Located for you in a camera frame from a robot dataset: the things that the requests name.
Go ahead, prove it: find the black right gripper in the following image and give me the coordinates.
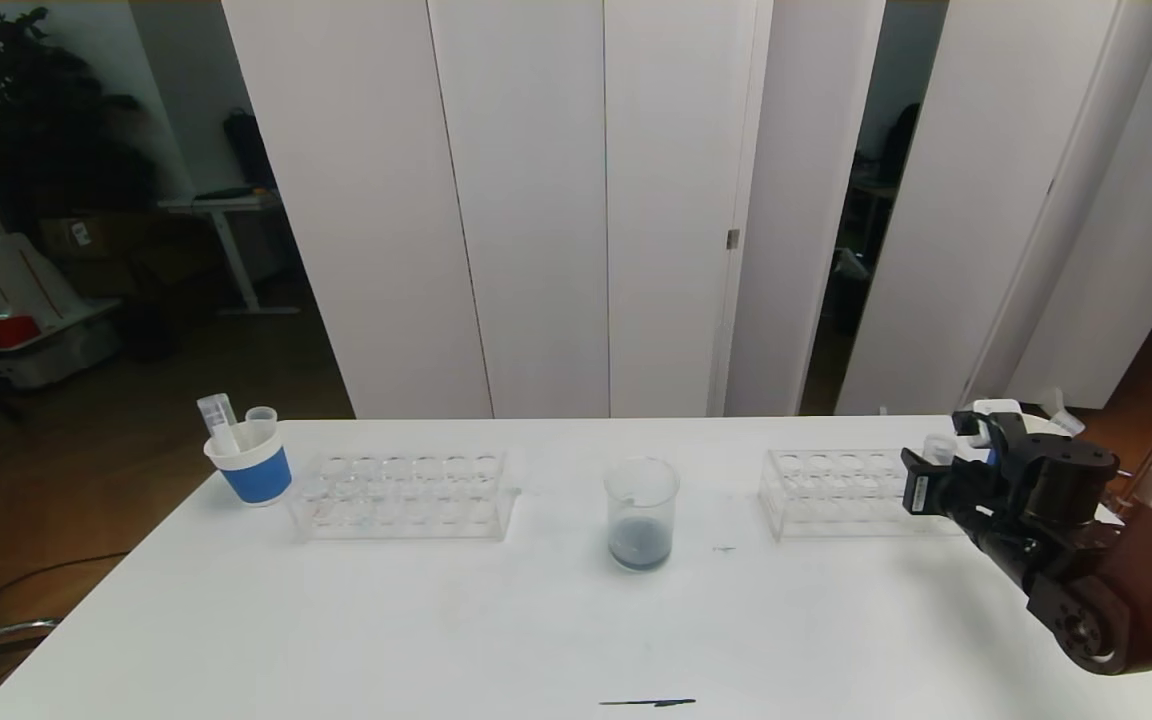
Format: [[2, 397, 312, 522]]
[[900, 447, 985, 528]]

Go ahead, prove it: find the red pigment test tube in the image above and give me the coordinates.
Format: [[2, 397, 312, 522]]
[[197, 393, 243, 457], [1041, 388, 1085, 437]]

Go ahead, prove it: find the clear acrylic test tube rack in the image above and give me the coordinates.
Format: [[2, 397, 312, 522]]
[[759, 447, 967, 541], [288, 447, 519, 542]]

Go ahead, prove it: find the clear glass beaker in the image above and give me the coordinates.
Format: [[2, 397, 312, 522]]
[[604, 456, 682, 573]]

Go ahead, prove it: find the white folding partition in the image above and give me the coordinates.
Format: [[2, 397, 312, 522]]
[[836, 0, 1152, 416], [224, 0, 887, 419]]

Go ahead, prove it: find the white standing desk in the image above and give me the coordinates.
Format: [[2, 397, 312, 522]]
[[158, 188, 302, 317]]

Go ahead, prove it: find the black bag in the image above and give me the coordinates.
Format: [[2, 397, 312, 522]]
[[224, 108, 279, 193]]

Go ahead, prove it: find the brown cardboard box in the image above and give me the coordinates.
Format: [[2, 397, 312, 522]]
[[41, 213, 137, 266]]

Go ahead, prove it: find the white machine with slanted panel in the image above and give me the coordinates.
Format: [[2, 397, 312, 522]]
[[0, 130, 125, 391]]

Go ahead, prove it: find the dark green potted plant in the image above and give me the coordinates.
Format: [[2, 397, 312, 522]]
[[0, 0, 162, 241]]

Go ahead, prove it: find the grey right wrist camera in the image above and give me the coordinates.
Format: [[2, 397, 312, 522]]
[[966, 399, 1025, 451]]

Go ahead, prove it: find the black floor cable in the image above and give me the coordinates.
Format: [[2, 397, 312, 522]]
[[0, 550, 132, 636]]

